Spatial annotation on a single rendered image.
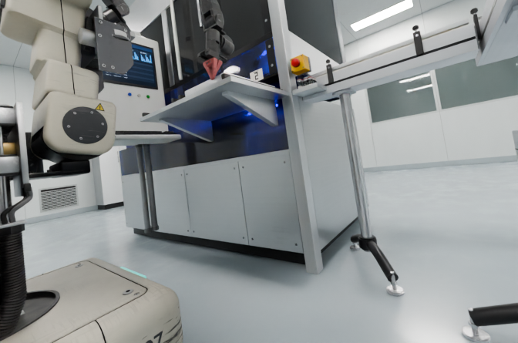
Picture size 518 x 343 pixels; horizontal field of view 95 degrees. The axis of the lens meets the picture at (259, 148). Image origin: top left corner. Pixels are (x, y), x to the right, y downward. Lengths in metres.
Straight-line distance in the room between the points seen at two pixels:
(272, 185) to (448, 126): 4.68
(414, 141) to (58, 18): 5.45
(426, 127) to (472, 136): 0.69
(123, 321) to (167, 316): 0.10
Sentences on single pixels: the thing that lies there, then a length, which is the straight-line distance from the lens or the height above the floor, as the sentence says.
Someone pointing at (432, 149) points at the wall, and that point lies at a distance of 5.63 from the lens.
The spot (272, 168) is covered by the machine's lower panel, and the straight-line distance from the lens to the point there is 1.25.
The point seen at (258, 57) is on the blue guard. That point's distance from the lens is 1.36.
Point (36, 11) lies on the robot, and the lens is 0.94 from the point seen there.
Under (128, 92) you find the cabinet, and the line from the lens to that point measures 1.81.
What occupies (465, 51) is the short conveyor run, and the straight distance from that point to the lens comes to 1.16.
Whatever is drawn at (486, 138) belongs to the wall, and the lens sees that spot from 5.64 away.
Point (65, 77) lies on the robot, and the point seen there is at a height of 0.85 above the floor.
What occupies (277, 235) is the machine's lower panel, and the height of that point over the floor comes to 0.16.
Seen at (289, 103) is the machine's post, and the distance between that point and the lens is 1.19.
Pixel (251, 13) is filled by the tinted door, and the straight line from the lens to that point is 1.49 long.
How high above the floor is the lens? 0.56
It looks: 3 degrees up
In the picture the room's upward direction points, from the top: 8 degrees counter-clockwise
